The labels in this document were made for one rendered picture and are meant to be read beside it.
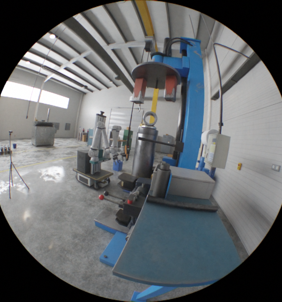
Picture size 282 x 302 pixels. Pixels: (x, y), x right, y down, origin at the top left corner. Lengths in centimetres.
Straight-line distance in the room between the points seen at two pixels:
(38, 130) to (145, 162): 786
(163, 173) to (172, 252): 37
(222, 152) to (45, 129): 877
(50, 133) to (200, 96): 858
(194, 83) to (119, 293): 223
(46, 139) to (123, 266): 853
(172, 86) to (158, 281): 129
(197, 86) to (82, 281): 231
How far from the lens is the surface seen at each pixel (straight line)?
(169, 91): 116
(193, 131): 107
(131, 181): 93
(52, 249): 168
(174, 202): 56
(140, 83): 134
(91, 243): 163
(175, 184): 67
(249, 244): 231
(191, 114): 109
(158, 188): 58
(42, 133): 848
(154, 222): 47
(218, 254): 46
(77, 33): 584
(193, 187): 70
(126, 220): 120
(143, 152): 106
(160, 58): 146
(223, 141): 139
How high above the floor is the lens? 138
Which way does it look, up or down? 8 degrees down
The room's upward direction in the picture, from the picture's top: 8 degrees clockwise
